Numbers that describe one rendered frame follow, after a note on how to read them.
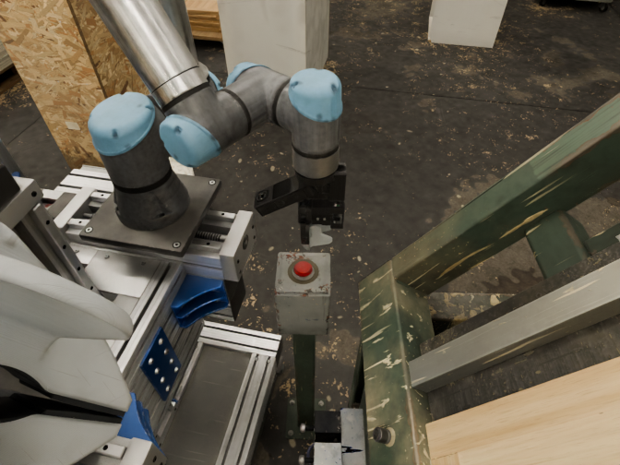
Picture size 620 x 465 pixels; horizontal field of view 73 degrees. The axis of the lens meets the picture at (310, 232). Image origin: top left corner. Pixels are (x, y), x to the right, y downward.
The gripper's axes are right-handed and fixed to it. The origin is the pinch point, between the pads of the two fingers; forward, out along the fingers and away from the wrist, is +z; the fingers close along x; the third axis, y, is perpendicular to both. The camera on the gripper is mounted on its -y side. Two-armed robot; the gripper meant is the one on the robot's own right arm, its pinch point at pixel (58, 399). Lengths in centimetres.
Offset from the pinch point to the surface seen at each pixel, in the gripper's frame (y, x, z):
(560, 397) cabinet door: 10, 13, 62
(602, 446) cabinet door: 14, 8, 60
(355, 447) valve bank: -25, -2, 82
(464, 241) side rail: -8, 40, 69
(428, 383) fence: -11, 13, 72
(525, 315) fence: 5, 24, 62
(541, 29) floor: -25, 397, 306
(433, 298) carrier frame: -18, 36, 92
